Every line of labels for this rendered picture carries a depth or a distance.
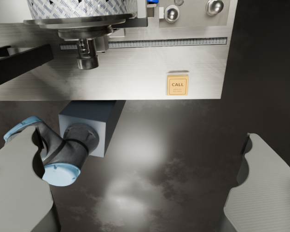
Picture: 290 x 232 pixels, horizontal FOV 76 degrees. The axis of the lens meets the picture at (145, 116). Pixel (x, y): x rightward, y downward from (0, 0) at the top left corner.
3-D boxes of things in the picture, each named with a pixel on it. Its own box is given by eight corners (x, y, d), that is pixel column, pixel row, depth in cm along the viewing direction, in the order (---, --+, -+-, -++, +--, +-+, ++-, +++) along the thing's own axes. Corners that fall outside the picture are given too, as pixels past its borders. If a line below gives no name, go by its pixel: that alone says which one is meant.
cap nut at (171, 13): (163, 22, 45) (164, 24, 41) (164, 5, 43) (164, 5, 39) (179, 22, 45) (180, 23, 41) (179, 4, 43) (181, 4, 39)
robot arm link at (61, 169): (74, 167, 78) (58, 195, 66) (49, 146, 73) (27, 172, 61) (94, 156, 74) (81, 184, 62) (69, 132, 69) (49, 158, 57)
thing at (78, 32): (122, 33, 26) (99, 31, 31) (120, 17, 25) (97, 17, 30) (69, 41, 22) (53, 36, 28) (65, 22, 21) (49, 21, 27)
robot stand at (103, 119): (131, 86, 164) (103, 157, 87) (109, 82, 164) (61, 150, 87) (134, 64, 154) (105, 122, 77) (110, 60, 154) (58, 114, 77)
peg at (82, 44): (91, 53, 30) (87, 51, 31) (87, 33, 28) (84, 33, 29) (82, 54, 29) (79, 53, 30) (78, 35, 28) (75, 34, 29)
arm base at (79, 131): (98, 153, 86) (91, 169, 77) (66, 147, 86) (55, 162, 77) (99, 126, 78) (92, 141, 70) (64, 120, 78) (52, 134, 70)
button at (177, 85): (167, 93, 68) (167, 96, 66) (167, 74, 65) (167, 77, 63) (186, 93, 67) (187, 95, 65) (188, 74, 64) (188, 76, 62)
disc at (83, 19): (59, 19, 33) (-7, 27, 20) (58, 15, 33) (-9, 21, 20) (142, 14, 32) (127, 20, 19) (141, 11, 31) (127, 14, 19)
